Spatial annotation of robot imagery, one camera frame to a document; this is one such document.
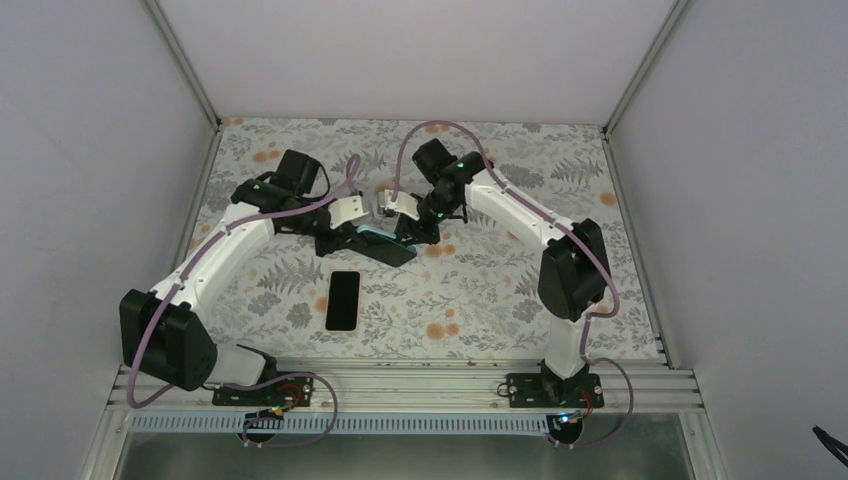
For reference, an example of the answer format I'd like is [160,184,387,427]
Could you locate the black phone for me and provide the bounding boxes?
[325,271,361,332]
[348,225,417,267]

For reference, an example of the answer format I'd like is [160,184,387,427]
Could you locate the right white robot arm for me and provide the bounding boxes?
[378,140,612,407]

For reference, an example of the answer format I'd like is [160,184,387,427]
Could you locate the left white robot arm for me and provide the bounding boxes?
[119,150,367,408]

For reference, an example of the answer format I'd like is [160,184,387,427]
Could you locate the black phone in white case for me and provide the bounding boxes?
[325,271,361,332]

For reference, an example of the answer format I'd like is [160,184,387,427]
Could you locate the floral patterned table mat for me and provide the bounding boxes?
[193,117,660,361]

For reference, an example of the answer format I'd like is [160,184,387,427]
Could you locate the black object at corner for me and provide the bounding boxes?
[812,425,848,467]

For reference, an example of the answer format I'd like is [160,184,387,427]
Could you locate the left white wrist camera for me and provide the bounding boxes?
[327,194,370,229]

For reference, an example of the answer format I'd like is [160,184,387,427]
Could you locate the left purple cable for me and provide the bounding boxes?
[125,153,363,449]

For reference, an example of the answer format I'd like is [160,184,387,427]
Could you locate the purple cable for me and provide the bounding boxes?
[390,120,637,449]
[125,153,363,449]

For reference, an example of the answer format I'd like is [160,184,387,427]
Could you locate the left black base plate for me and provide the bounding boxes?
[212,377,314,408]

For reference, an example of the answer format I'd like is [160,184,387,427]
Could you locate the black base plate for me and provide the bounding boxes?
[212,377,314,408]
[496,373,605,409]

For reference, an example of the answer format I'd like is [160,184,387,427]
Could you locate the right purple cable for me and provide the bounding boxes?
[390,120,637,449]

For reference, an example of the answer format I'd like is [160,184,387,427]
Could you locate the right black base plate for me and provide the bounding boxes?
[496,373,605,409]

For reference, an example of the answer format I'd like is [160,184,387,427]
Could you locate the white slotted cable duct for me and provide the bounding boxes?
[129,411,549,436]

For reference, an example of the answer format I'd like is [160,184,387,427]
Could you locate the aluminium mounting rail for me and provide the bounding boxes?
[105,357,705,415]

